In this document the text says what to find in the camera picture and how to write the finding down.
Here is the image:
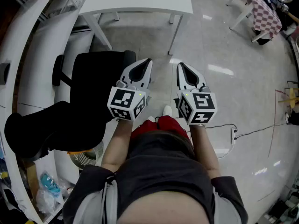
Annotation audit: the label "white mesh waste bin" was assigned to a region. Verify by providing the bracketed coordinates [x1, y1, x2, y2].
[68, 140, 105, 170]

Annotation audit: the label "person's left forearm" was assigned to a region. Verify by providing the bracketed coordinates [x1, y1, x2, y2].
[100, 119, 134, 173]

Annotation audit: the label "red floor string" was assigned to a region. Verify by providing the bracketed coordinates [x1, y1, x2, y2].
[267, 89, 290, 159]

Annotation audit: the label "person's red trousers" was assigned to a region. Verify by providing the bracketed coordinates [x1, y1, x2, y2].
[130, 115, 191, 147]

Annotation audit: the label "yellow wooden stand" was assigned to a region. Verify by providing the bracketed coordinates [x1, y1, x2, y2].
[278, 87, 299, 109]

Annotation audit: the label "pink checkered cloth table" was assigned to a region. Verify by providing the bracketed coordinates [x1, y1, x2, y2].
[226, 0, 283, 43]

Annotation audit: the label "white curved counter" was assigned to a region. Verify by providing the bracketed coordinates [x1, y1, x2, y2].
[0, 0, 94, 224]

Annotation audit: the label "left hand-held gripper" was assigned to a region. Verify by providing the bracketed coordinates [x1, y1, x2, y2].
[107, 58, 154, 121]

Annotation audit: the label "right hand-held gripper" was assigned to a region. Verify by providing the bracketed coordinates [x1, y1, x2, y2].
[174, 62, 218, 125]

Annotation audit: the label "person's right forearm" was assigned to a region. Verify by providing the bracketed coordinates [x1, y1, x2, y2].
[189, 124, 221, 179]

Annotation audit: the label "person's dark grey shirt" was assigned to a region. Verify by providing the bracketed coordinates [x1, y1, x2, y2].
[62, 131, 249, 224]

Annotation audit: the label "light grey vest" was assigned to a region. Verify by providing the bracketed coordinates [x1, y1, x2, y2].
[72, 178, 242, 224]

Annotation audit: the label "black power cable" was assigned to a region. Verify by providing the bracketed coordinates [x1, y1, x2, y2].
[234, 122, 290, 140]

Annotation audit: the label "black floor bag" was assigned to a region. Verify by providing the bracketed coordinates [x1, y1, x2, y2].
[285, 110, 299, 126]

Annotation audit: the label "black armrest office chair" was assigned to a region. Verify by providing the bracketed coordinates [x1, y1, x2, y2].
[4, 50, 136, 161]

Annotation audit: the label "clear plastic bag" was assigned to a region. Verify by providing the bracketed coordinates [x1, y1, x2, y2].
[36, 171, 65, 216]

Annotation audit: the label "person's chest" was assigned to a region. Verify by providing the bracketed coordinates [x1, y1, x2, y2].
[116, 191, 212, 224]

